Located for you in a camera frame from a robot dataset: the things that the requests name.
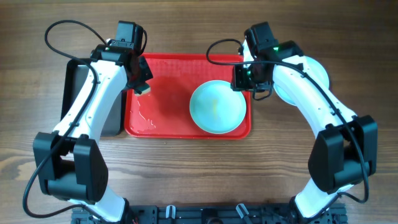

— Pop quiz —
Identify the green and yellow sponge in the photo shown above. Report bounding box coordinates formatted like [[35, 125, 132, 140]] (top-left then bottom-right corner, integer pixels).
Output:
[[134, 83, 150, 96]]

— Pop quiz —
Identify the teal round plate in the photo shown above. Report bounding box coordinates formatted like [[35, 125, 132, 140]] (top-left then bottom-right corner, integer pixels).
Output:
[[189, 80, 248, 134], [272, 55, 330, 106]]

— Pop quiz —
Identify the white round plate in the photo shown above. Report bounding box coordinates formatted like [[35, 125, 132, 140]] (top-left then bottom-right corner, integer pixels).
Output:
[[306, 56, 330, 89]]

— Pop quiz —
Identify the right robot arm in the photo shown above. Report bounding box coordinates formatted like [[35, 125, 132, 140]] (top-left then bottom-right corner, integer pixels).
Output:
[[231, 22, 377, 223]]

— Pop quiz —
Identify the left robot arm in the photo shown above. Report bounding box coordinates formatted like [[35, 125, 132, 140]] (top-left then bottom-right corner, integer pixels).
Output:
[[22, 21, 153, 223]]

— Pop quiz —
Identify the black rectangular tray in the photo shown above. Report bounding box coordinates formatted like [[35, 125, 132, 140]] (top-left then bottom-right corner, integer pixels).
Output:
[[60, 59, 126, 137]]

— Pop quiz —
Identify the right black cable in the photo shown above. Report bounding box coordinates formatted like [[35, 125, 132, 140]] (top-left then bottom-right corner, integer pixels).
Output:
[[206, 38, 370, 205]]

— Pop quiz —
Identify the black cable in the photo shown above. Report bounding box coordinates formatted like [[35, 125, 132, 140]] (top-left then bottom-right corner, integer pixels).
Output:
[[22, 19, 147, 219], [206, 38, 370, 205]]

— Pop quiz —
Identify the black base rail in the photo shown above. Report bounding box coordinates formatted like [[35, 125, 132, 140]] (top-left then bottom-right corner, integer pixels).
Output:
[[71, 203, 348, 224]]

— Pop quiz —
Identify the left black cable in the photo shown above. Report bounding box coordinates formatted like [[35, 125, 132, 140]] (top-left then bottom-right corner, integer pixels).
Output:
[[22, 19, 147, 219]]

